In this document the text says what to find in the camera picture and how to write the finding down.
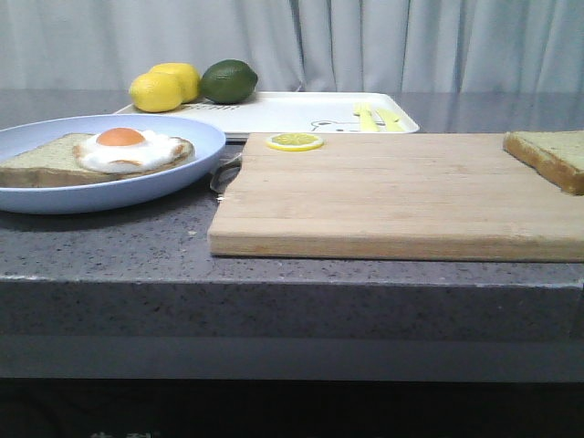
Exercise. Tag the light blue round plate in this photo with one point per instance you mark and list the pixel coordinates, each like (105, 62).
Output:
(207, 140)

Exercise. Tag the fried egg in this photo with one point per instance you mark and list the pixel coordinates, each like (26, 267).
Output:
(126, 150)

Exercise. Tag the bread slice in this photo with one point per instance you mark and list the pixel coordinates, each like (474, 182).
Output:
(53, 165)
(555, 155)

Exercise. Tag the white bear tray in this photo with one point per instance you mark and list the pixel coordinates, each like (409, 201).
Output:
(293, 112)

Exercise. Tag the lemon slice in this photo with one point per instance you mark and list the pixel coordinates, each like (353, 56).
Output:
(294, 141)

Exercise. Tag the wooden cutting board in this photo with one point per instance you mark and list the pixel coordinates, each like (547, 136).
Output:
(440, 196)

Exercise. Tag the yellow plastic fork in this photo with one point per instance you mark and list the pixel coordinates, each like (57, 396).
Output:
(367, 123)

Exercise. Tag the yellow plastic knife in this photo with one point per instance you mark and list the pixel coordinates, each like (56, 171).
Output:
(390, 119)

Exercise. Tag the green lime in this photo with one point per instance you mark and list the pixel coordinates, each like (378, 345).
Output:
(229, 81)

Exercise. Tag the rear yellow lemon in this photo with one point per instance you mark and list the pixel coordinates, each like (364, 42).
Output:
(187, 75)

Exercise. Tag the yellow lemon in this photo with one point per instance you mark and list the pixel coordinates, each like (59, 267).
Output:
(187, 75)
(156, 92)

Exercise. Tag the front yellow lemon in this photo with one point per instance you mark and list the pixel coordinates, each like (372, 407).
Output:
(156, 92)

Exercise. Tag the grey curtain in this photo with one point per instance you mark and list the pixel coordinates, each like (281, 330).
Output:
(375, 46)

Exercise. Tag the metal cutting board handle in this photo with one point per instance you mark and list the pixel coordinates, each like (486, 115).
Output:
(224, 175)

